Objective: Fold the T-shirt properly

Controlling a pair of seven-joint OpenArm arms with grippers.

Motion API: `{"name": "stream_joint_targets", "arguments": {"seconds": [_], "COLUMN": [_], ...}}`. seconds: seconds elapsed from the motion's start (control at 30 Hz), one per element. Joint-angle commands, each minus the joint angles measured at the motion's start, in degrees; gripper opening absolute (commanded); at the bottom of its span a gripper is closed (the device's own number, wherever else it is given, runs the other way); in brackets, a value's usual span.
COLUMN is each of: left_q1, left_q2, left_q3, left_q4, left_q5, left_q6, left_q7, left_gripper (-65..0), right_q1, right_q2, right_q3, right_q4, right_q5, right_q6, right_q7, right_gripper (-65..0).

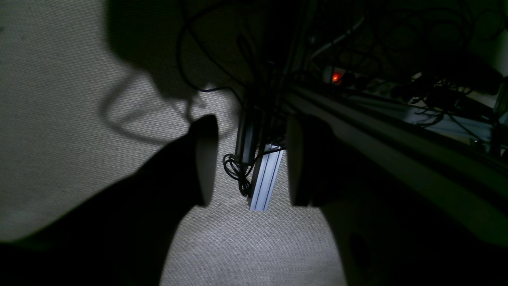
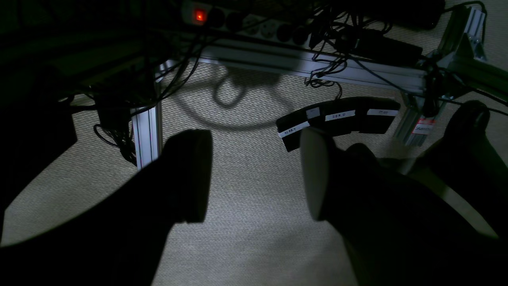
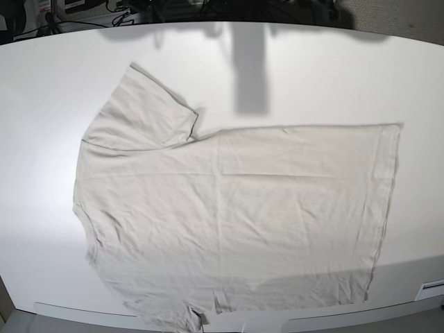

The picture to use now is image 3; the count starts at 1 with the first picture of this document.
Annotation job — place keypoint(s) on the light beige T-shirt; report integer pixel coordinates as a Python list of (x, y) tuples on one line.
[(246, 219)]

